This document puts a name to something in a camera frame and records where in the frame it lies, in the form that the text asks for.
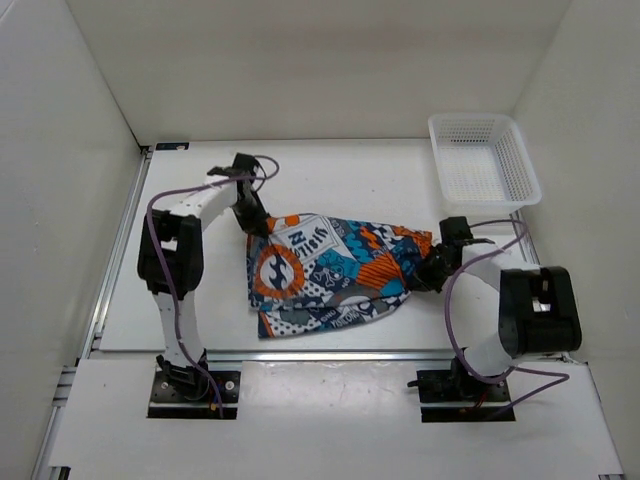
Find colourful patterned shorts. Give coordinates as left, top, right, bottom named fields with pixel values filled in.
left=246, top=213, right=433, bottom=339

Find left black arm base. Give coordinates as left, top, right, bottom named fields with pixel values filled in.
left=147, top=363, right=241, bottom=420

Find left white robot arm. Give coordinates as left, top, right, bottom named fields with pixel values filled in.
left=137, top=153, right=279, bottom=400

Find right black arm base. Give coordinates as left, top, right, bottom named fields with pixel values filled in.
left=407, top=370, right=516, bottom=424

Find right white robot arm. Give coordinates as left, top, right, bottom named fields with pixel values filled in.
left=409, top=216, right=582, bottom=400

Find small dark label sticker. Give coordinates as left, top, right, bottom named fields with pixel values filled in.
left=155, top=142, right=190, bottom=151

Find white plastic mesh basket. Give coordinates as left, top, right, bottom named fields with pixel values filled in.
left=428, top=113, right=542, bottom=217

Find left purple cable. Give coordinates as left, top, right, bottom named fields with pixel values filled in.
left=147, top=155, right=281, bottom=419

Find aluminium front rail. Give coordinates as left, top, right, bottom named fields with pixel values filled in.
left=89, top=349, right=571, bottom=365

